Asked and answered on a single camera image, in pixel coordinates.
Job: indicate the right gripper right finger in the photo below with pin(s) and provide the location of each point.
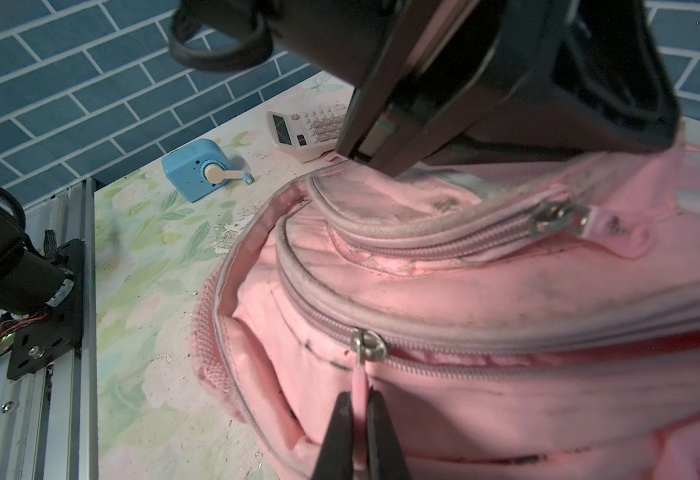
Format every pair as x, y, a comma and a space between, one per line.
385, 457

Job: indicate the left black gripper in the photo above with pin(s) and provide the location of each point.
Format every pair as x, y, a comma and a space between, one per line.
463, 82

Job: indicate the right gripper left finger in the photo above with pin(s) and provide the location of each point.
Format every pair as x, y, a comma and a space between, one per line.
335, 460

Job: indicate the pink white calculator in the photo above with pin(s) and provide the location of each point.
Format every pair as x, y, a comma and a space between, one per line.
307, 134

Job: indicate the pink student backpack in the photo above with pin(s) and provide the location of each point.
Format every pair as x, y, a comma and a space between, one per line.
522, 321

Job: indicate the blue pencil sharpener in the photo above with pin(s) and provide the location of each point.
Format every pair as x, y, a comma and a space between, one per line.
200, 168

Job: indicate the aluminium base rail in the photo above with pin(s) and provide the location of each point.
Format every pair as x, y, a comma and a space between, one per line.
47, 418

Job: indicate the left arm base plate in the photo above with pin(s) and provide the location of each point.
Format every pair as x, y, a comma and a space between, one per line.
46, 340

